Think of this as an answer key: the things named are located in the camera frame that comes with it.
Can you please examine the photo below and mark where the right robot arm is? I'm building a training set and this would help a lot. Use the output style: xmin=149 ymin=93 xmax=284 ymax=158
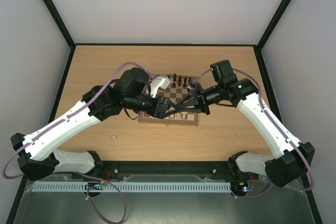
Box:
xmin=174 ymin=60 xmax=314 ymax=190

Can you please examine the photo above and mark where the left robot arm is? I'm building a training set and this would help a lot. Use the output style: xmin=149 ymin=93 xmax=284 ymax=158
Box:
xmin=10 ymin=67 xmax=171 ymax=181

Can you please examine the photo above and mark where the wooden chess board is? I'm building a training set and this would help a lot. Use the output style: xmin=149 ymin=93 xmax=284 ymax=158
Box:
xmin=138 ymin=73 xmax=198 ymax=126

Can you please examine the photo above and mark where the right circuit board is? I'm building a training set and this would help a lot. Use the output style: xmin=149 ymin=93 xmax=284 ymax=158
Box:
xmin=230 ymin=181 xmax=256 ymax=193

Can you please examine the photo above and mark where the circuit board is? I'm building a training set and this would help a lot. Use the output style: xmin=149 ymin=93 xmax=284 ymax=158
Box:
xmin=83 ymin=181 xmax=108 ymax=191
xmin=230 ymin=181 xmax=256 ymax=193

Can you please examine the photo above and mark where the left circuit board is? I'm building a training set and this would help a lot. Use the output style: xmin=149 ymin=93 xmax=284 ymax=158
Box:
xmin=83 ymin=181 xmax=108 ymax=191

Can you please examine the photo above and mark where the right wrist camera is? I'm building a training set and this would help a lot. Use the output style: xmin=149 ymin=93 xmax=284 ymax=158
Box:
xmin=187 ymin=82 xmax=195 ymax=91

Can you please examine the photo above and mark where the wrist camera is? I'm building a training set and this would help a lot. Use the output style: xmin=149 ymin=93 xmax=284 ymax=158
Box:
xmin=150 ymin=75 xmax=171 ymax=98
xmin=187 ymin=82 xmax=195 ymax=91

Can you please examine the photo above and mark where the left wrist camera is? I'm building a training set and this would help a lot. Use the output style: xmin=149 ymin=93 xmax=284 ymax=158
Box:
xmin=150 ymin=75 xmax=171 ymax=98

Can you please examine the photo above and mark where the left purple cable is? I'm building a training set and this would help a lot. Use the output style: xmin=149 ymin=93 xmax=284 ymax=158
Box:
xmin=2 ymin=61 xmax=154 ymax=223

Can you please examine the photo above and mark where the grey slotted cable duct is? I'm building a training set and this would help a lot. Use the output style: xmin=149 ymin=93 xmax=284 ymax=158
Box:
xmin=31 ymin=182 xmax=231 ymax=193

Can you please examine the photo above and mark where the black aluminium frame rail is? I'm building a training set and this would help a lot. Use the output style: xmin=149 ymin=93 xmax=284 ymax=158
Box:
xmin=20 ymin=158 xmax=261 ymax=182

